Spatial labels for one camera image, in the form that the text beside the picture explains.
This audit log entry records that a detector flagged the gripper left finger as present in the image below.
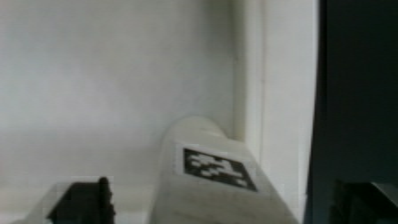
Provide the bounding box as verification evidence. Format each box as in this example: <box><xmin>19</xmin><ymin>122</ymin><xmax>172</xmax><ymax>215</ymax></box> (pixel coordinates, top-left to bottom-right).
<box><xmin>23</xmin><ymin>175</ymin><xmax>117</xmax><ymax>224</ymax></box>

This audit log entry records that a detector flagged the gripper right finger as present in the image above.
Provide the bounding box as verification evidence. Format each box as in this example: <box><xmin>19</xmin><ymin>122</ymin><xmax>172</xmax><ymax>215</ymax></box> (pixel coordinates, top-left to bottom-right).
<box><xmin>334</xmin><ymin>181</ymin><xmax>398</xmax><ymax>224</ymax></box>

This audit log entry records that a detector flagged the white table leg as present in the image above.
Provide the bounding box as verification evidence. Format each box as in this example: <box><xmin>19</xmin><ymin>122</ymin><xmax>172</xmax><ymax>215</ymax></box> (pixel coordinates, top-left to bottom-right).
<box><xmin>147</xmin><ymin>117</ymin><xmax>298</xmax><ymax>224</ymax></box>

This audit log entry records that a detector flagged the white square table top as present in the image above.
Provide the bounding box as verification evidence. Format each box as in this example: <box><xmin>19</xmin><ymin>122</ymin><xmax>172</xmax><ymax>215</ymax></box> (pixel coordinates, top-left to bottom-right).
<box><xmin>0</xmin><ymin>0</ymin><xmax>241</xmax><ymax>224</ymax></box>

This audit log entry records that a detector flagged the white U-shaped fence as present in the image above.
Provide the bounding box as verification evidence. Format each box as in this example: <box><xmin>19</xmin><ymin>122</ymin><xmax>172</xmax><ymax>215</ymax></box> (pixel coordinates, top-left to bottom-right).
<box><xmin>261</xmin><ymin>0</ymin><xmax>318</xmax><ymax>218</ymax></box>

